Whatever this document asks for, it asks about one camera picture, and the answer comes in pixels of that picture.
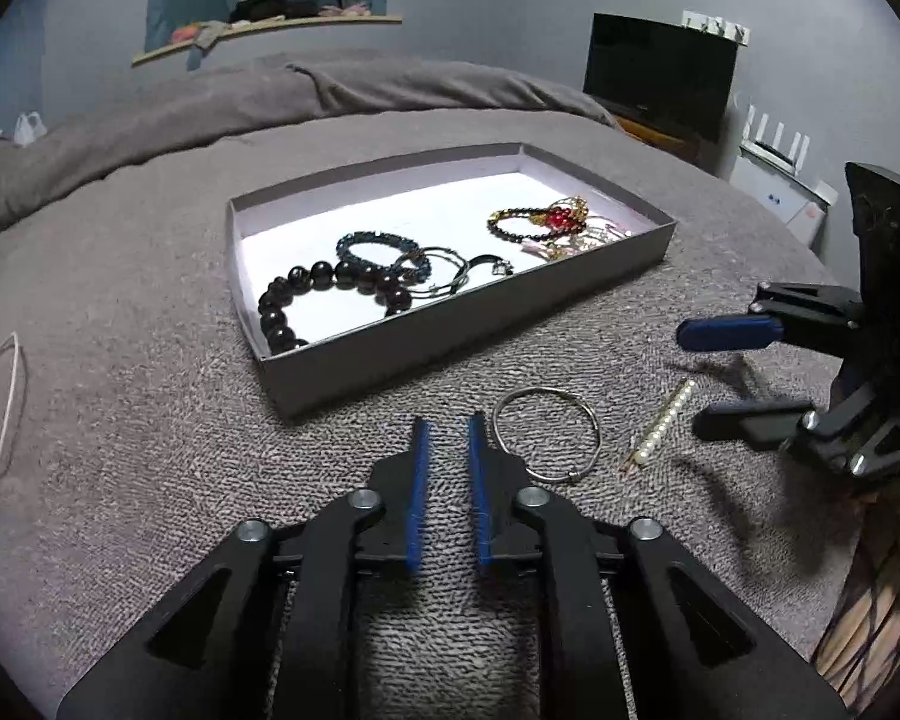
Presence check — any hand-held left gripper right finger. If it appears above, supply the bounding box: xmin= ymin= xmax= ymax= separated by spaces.
xmin=467 ymin=411 xmax=848 ymax=720

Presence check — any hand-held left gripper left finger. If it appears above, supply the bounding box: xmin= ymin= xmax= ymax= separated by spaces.
xmin=56 ymin=416 xmax=434 ymax=720

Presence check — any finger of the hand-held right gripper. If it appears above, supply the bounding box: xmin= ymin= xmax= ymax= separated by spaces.
xmin=675 ymin=281 xmax=863 ymax=353
xmin=692 ymin=382 xmax=900 ymax=496

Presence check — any white pearl hair clip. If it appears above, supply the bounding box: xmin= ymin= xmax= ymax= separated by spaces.
xmin=619 ymin=379 xmax=697 ymax=475

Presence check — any silver ring bangle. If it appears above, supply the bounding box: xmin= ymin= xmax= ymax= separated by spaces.
xmin=491 ymin=388 xmax=601 ymax=482

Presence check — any shallow grey cardboard box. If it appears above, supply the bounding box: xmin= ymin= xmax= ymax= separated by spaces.
xmin=226 ymin=141 xmax=677 ymax=419

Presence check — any gold beaded bracelet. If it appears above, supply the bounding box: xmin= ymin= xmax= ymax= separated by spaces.
xmin=547 ymin=225 xmax=632 ymax=260

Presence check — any red bead bracelet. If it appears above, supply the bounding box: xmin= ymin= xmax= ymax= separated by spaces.
xmin=544 ymin=196 xmax=590 ymax=233

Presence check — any pink cord bracelet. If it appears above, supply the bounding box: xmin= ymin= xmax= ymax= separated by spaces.
xmin=521 ymin=236 xmax=571 ymax=262

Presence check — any silver wire bangle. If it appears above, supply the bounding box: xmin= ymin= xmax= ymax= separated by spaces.
xmin=394 ymin=244 xmax=472 ymax=299

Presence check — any large dark bead bracelet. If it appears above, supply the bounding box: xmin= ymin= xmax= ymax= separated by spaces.
xmin=257 ymin=260 xmax=415 ymax=355

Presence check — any black cord bracelet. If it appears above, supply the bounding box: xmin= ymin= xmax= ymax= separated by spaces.
xmin=457 ymin=253 xmax=515 ymax=290

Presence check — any small black bead bracelet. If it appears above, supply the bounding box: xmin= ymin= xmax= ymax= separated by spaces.
xmin=486 ymin=206 xmax=548 ymax=243

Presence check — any small dark blue bead bracelet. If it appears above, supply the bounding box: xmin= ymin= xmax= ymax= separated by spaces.
xmin=335 ymin=231 xmax=432 ymax=282

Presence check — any white box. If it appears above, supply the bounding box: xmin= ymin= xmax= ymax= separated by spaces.
xmin=729 ymin=146 xmax=841 ymax=245

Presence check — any white router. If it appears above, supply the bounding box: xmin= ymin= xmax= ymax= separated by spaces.
xmin=739 ymin=105 xmax=811 ymax=177

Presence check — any wooden television stand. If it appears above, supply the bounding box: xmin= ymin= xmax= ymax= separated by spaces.
xmin=615 ymin=116 xmax=702 ymax=162

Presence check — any black television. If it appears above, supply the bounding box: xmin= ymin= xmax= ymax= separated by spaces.
xmin=583 ymin=13 xmax=740 ymax=143

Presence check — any grey bed blanket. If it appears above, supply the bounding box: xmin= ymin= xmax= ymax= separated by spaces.
xmin=0 ymin=109 xmax=900 ymax=720

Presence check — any grey duvet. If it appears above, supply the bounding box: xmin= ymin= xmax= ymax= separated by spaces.
xmin=0 ymin=49 xmax=620 ymax=233

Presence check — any windowsill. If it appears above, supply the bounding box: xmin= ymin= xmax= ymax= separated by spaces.
xmin=131 ymin=13 xmax=404 ymax=67

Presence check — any grey cloth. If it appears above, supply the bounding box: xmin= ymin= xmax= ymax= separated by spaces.
xmin=187 ymin=21 xmax=230 ymax=52

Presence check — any black bag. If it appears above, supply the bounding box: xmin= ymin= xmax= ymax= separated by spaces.
xmin=227 ymin=0 xmax=322 ymax=23

